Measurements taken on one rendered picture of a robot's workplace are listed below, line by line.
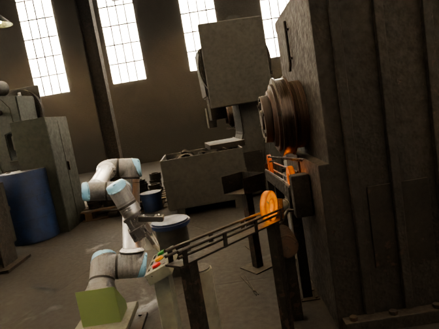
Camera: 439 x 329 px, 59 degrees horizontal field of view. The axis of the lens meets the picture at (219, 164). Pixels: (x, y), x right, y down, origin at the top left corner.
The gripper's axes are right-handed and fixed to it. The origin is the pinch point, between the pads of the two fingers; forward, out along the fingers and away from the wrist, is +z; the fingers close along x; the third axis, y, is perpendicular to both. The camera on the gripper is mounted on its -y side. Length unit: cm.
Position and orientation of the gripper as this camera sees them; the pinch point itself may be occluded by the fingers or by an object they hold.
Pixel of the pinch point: (159, 248)
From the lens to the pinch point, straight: 188.0
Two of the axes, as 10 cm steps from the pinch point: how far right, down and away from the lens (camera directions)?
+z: 4.9, 8.6, 1.1
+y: -8.7, 4.9, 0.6
